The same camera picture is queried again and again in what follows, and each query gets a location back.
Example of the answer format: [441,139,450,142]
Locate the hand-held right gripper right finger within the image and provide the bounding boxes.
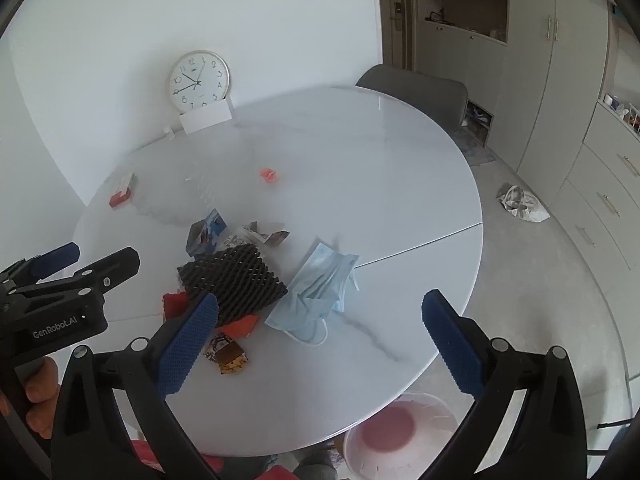
[421,288,588,480]

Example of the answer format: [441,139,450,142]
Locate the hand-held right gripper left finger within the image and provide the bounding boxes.
[50,292,221,480]

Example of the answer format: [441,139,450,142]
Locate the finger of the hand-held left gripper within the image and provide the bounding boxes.
[15,246,142,306]
[0,242,82,287]

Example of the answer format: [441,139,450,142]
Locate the blue drink carton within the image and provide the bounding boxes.
[186,208,228,258]

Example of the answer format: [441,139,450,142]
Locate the pink plastic bin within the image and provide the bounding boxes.
[342,392,458,480]

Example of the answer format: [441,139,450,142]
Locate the blue face mask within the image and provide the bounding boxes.
[264,242,361,347]

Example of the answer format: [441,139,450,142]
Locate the person's left hand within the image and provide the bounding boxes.
[0,356,63,441]

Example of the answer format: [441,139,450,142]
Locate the brown gold patterned wrapper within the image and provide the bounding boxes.
[204,332,249,376]

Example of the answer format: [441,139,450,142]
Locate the red snack packet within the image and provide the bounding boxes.
[162,290,193,321]

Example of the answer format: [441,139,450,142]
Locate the orange red wrapper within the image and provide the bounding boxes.
[215,312,261,343]

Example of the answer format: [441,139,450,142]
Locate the red and white small box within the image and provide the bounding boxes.
[109,172,137,208]

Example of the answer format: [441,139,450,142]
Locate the black honeycomb packing paper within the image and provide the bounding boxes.
[177,242,290,326]

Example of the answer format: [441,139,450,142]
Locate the clear plastic labelled wrapper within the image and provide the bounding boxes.
[220,221,273,251]

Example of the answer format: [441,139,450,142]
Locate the white bag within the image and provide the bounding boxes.
[496,185,551,224]

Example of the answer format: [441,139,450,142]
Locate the white card box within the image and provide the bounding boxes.
[179,97,236,135]

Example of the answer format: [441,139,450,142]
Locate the beige drawer unit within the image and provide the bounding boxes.
[547,100,640,291]

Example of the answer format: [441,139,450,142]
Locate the shoes in cabinet niche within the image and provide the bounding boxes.
[462,101,494,147]

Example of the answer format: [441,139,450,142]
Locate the grey chair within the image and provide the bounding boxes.
[355,64,469,128]

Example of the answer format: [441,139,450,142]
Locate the beige wardrobe cabinet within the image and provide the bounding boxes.
[415,0,613,196]

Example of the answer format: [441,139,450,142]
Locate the brown door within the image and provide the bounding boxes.
[377,0,418,72]

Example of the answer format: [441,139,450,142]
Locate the round white wall clock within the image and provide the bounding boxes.
[166,50,231,113]

